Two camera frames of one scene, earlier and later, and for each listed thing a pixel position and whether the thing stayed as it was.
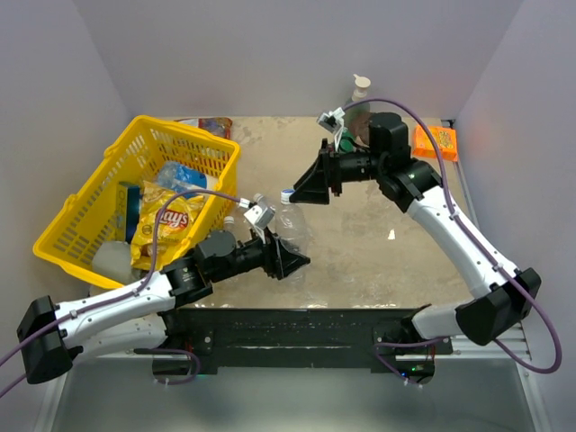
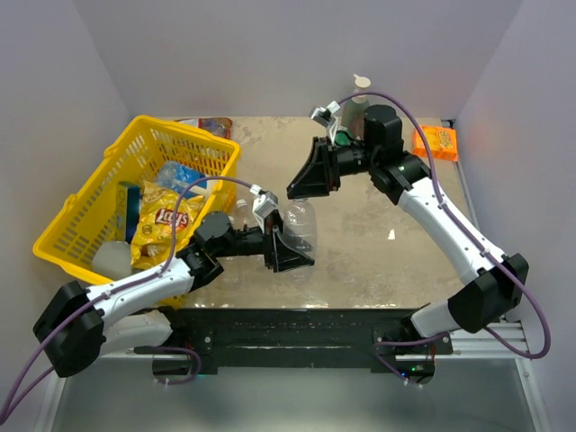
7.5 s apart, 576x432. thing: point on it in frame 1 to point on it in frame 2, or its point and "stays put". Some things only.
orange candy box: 446,139 stays put
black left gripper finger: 290,261 stays put
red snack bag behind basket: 217,126 stays put
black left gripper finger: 274,263 to 294,238
